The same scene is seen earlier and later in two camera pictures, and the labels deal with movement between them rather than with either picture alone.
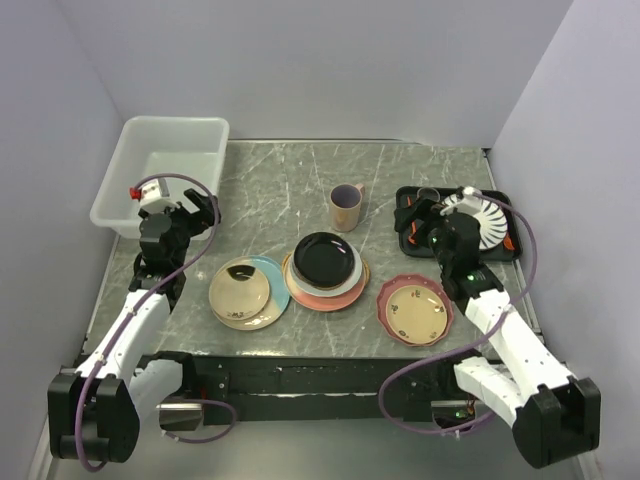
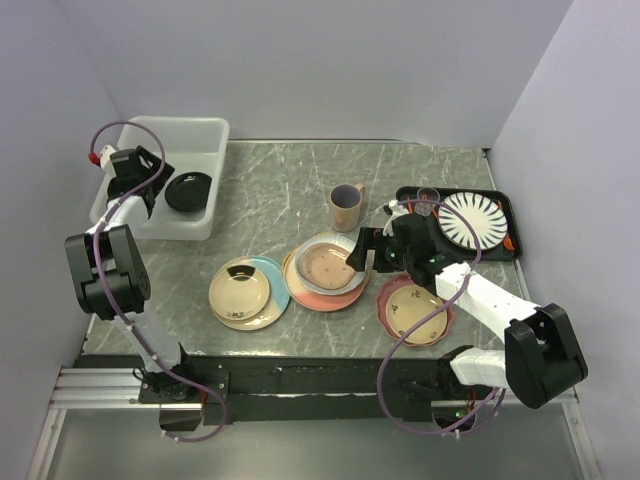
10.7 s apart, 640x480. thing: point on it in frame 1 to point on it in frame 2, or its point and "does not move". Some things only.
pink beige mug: [344, 205] does not move
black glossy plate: [323, 259] to [188, 191]
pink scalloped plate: [399, 281] does not move
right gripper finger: [423, 234] to [366, 241]
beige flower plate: [416, 314] does not move
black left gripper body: [179, 219] to [113, 187]
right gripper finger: [405, 215] to [380, 261]
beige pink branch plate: [323, 303] does not move
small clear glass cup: [426, 192] does not move
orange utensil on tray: [508, 243] does not move
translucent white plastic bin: [186, 152] does not move
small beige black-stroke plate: [239, 292] does not move
